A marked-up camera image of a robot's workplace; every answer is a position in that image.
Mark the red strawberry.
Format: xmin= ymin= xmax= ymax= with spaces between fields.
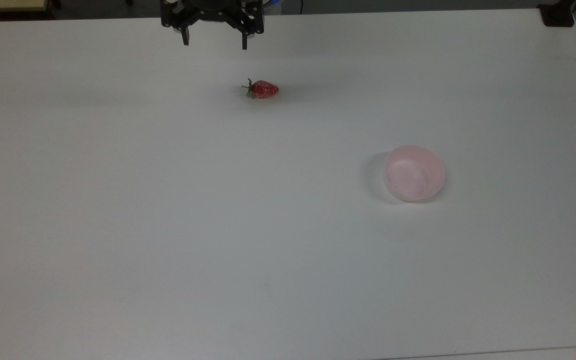
xmin=241 ymin=78 xmax=280 ymax=100

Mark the pink plastic bowl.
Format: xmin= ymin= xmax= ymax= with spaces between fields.
xmin=384 ymin=145 xmax=446 ymax=203

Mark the black clamp stand base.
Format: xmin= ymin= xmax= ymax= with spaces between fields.
xmin=537 ymin=0 xmax=576 ymax=28

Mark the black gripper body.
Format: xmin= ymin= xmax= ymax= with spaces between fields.
xmin=160 ymin=0 xmax=265 ymax=37

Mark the yellow wooden desk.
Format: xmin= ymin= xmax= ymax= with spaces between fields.
xmin=0 ymin=0 xmax=52 ymax=14

